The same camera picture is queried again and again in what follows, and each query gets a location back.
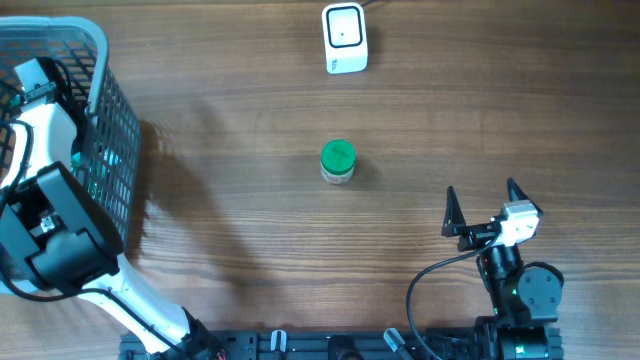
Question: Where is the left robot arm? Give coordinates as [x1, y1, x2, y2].
[1, 57, 228, 359]

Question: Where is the grey plastic mesh basket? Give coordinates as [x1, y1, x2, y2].
[1, 16, 141, 240]

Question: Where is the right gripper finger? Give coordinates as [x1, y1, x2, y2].
[441, 186, 467, 237]
[506, 177, 543, 217]

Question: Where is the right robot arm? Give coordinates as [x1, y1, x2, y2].
[441, 178, 564, 360]

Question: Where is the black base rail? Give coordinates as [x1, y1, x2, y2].
[118, 327, 565, 360]

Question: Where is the green lid jar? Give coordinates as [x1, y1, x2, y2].
[320, 139, 356, 185]

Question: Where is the white barcode scanner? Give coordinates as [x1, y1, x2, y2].
[321, 2, 369, 75]

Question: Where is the black right camera cable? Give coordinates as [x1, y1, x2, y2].
[404, 234, 501, 360]

